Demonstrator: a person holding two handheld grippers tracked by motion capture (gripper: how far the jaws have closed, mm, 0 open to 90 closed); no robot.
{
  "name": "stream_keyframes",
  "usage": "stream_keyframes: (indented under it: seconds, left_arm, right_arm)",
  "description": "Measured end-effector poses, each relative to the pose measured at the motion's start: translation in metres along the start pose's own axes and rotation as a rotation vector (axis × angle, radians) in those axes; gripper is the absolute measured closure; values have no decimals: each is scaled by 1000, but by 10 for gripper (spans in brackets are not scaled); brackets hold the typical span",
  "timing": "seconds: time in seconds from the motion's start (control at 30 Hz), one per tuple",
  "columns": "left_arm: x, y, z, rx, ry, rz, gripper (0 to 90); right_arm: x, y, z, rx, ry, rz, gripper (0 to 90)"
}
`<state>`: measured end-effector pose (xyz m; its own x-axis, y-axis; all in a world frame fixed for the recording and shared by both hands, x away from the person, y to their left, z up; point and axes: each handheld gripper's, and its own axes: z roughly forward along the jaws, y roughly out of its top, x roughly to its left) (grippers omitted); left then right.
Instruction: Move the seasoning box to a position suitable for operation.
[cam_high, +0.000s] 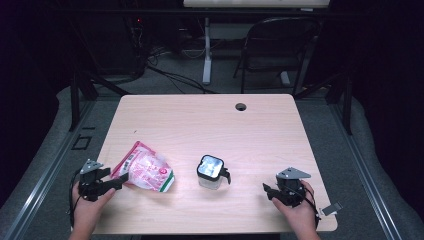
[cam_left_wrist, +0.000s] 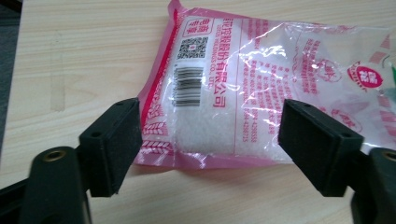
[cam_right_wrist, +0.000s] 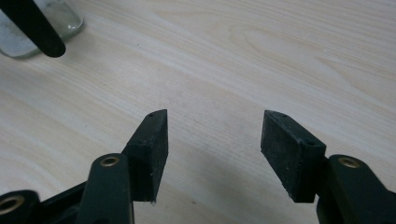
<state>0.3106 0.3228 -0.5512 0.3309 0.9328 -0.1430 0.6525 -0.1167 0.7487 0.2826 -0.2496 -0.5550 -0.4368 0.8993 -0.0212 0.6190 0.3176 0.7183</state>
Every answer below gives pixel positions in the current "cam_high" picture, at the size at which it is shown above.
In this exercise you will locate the pink and white plastic bag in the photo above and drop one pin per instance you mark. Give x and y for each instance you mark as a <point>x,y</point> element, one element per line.
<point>146,170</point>

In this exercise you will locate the person's right hand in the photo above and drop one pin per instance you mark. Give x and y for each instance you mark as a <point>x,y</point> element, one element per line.
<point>301,216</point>

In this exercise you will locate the black metal frame stand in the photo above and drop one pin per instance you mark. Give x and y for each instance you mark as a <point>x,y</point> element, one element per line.
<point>75,100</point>
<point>346,103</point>

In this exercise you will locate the aluminium floor rail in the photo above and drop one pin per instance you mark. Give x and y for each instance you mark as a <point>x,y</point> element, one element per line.
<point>43,180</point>
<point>363,173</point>

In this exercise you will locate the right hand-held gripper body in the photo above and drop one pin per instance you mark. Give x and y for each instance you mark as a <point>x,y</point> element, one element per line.
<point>290,188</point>

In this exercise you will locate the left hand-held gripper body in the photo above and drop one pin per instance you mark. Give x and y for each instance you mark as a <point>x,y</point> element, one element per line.
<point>89,181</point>

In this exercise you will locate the white standing desk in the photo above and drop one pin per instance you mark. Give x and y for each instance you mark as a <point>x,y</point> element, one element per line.
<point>207,50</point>

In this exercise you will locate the person's left hand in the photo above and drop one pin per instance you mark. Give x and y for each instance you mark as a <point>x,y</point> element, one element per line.
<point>85,213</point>

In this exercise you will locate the black folding chair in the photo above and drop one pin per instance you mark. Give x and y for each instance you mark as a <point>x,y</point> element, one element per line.
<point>276,36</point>

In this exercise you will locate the dark equipment cabinet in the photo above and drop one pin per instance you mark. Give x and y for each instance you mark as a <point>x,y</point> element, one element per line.
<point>113,43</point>

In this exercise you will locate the grey tape strip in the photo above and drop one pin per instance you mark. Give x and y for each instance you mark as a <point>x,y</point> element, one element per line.
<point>331,208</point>

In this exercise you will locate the clear jar with black lid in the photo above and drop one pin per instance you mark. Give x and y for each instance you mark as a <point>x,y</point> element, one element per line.
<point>210,170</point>

